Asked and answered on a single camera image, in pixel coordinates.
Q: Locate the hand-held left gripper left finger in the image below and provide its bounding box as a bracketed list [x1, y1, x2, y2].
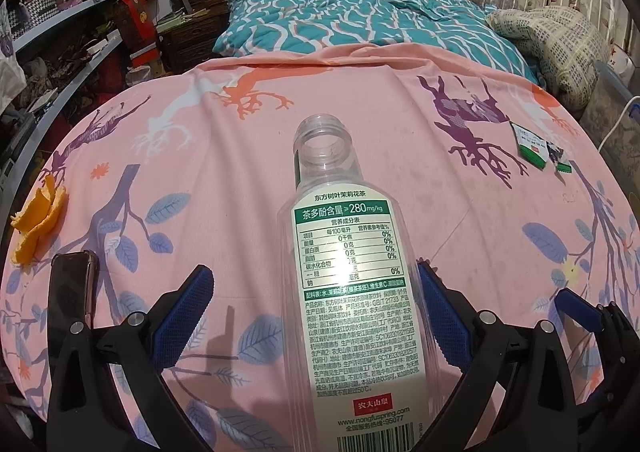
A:
[46, 264, 217, 452]

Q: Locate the green white packet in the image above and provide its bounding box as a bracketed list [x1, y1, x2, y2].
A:
[509, 121, 551, 167]

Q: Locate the houndstooth bag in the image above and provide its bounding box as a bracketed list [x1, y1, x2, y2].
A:
[20, 0, 58, 30]

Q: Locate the teal patterned quilt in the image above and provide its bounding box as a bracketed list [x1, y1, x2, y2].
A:
[212, 0, 541, 82]

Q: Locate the clear plastic storage bin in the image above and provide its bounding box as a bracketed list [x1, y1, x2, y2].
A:
[580, 62, 640, 173]

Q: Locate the pink printed bed sheet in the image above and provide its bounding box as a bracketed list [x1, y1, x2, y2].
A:
[0, 49, 640, 452]

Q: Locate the small dark wrapper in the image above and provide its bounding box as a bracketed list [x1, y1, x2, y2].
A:
[546, 142, 573, 173]

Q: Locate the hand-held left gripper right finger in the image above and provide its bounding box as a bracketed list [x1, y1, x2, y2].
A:
[416, 263, 583, 452]

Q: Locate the white mug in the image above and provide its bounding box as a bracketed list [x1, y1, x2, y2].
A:
[607, 46, 633, 77]

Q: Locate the clear plastic bottle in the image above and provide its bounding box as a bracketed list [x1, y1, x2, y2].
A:
[277, 114, 443, 452]

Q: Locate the grey shelf unit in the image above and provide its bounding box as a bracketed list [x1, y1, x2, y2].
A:
[0, 0, 161, 183]

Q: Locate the red box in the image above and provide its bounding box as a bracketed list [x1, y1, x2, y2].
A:
[120, 0, 161, 70]

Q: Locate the orange peel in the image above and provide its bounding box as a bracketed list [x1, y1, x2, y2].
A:
[10, 174, 68, 267]

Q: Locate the white cable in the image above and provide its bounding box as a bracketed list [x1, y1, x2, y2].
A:
[597, 94, 640, 153]

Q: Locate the black smartphone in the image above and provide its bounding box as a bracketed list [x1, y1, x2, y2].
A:
[50, 250, 101, 330]

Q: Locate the beige patterned pillow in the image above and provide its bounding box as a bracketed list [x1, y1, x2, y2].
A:
[486, 6, 611, 110]

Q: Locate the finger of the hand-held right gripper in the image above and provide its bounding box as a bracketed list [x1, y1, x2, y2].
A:
[555, 288, 626, 363]

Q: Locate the dark wooden nightstand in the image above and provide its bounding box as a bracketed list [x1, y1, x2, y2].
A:
[159, 14, 231, 75]

